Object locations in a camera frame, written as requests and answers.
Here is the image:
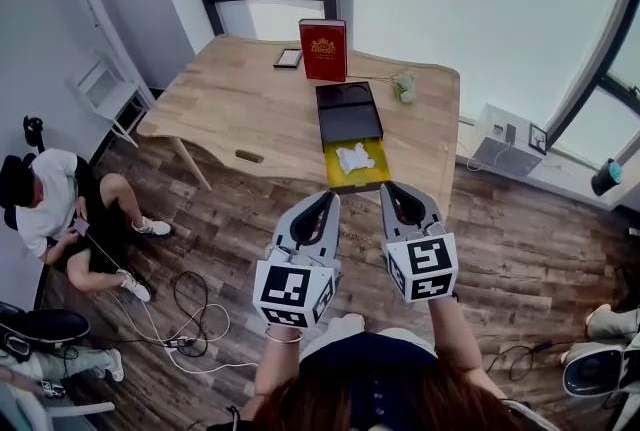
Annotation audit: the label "person's left forearm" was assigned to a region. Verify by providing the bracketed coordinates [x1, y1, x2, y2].
[252, 326, 305, 400]

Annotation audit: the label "thin metal bracelet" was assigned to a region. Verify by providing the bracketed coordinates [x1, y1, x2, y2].
[263, 326, 305, 345]

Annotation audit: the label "black floor cable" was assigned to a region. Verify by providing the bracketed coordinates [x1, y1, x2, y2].
[172, 271, 212, 358]

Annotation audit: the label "person's beige trouser legs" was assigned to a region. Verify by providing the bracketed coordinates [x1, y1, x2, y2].
[298, 312, 439, 363]

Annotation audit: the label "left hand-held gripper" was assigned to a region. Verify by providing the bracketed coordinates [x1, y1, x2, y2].
[252, 191, 345, 331]

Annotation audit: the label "black cup teal lid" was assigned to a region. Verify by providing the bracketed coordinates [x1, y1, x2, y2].
[590, 157, 624, 198]

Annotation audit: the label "white artificial flower sprig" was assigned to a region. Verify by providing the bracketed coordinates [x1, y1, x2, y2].
[367, 70, 418, 106]

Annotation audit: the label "small black flat picture frame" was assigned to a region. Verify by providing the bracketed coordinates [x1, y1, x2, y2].
[272, 47, 303, 70]

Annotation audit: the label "person's right forearm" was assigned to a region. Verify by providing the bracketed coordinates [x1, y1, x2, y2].
[427, 293, 501, 390]

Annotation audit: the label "white and black machine shell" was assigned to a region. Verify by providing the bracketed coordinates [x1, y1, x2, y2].
[562, 333, 640, 398]

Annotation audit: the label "black standing deer picture frame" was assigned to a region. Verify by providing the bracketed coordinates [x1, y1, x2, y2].
[528, 123, 549, 155]

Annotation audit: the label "wooden table leg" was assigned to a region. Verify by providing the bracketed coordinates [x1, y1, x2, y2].
[172, 136, 214, 193]

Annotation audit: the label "white plastic chair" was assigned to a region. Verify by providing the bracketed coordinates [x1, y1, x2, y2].
[0, 378, 116, 431]

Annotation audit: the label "white cloth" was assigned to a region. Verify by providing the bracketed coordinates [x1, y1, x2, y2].
[335, 142, 377, 176]

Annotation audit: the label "red book gold emblem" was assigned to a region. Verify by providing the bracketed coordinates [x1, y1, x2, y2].
[298, 17, 348, 84]

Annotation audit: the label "black dome-shaped device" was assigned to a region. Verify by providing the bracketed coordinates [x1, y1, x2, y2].
[0, 301, 91, 355]

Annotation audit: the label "white air conditioner unit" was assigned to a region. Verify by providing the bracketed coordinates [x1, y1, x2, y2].
[472, 103, 549, 178]

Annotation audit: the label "white power strip with cables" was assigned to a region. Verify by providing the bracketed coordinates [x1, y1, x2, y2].
[87, 233, 259, 375]

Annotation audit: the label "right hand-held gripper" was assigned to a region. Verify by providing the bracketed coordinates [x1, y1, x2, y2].
[379, 182, 460, 305]

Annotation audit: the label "person's dark blue top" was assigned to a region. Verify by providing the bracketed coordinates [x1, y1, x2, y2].
[297, 331, 441, 431]

